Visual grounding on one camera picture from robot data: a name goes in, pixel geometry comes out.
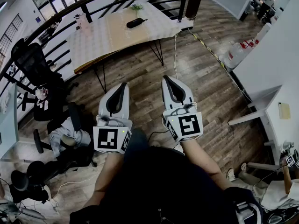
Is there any beige checked tablecloth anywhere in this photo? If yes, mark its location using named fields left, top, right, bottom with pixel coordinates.
left=66, top=0, right=182, bottom=72

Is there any grey clothing heap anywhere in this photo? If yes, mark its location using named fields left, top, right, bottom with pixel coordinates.
left=49, top=117, right=92, bottom=158

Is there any pink water bottle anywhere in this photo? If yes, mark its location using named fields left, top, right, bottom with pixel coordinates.
left=74, top=13, right=91, bottom=32

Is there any yellow note pad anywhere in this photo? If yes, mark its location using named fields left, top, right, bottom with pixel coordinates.
left=278, top=102, right=291, bottom=120

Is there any black metal railing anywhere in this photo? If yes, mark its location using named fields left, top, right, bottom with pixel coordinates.
left=0, top=0, right=190, bottom=98

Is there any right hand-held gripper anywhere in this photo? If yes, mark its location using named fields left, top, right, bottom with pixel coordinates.
left=161, top=75, right=204, bottom=144

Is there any white partition desk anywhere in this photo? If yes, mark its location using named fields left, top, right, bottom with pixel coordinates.
left=228, top=0, right=299, bottom=165

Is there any artificial flower bunch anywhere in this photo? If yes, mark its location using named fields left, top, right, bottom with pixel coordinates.
left=129, top=4, right=144, bottom=18

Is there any person's right forearm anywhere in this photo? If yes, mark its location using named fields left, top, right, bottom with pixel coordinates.
left=181, top=139, right=226, bottom=191

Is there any black pouch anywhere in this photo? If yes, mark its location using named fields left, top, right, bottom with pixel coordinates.
left=126, top=17, right=149, bottom=29

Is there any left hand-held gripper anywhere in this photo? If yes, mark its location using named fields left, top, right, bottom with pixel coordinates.
left=93, top=82, right=133, bottom=154

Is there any person's left forearm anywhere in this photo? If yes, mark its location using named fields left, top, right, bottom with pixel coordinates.
left=94, top=152, right=126, bottom=193

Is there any pink soft toy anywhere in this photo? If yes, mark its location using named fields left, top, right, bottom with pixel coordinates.
left=35, top=87, right=50, bottom=101

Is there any black office chair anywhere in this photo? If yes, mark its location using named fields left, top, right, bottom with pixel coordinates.
left=10, top=146, right=98, bottom=204
left=11, top=38, right=79, bottom=123

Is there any person's black clothing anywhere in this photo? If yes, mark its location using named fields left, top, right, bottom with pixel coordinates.
left=69, top=128, right=264, bottom=224

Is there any white cable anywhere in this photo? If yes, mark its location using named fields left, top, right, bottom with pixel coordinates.
left=173, top=33, right=180, bottom=79

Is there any grey shoulder strap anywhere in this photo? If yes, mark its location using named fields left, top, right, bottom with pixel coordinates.
left=235, top=201, right=260, bottom=224

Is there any yellow black striped floor strip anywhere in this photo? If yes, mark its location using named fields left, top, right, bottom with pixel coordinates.
left=188, top=28, right=253, bottom=102

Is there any brown pillar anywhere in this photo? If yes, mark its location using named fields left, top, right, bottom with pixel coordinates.
left=185, top=0, right=206, bottom=20

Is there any pale grey desk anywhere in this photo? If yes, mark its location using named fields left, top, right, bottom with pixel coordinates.
left=0, top=83, right=20, bottom=160

